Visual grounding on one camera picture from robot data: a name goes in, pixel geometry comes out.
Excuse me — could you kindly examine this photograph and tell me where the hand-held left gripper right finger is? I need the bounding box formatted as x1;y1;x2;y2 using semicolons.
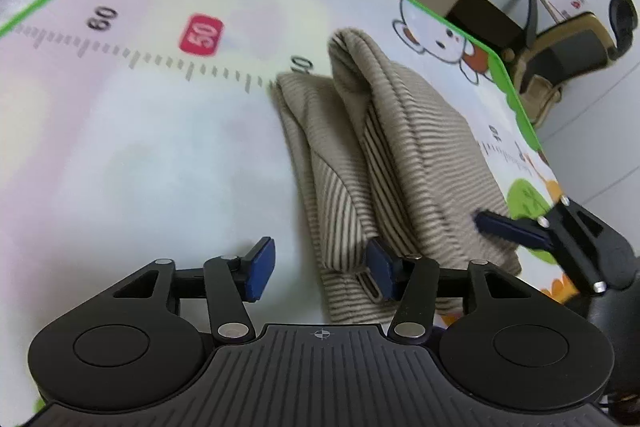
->
366;238;534;341

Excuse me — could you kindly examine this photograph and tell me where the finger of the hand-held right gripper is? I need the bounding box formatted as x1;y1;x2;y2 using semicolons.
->
474;195;637;295

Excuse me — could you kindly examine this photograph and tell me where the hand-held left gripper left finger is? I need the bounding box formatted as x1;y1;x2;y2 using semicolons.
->
113;236;277;346

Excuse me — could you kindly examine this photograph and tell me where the beige striped garment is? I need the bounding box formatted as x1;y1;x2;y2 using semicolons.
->
272;27;523;324

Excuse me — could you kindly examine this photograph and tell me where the green-edged cartoon play mat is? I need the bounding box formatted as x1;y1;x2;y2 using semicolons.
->
0;0;591;427

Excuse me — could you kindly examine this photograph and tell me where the beige black office chair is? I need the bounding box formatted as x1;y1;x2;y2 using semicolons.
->
500;0;640;130

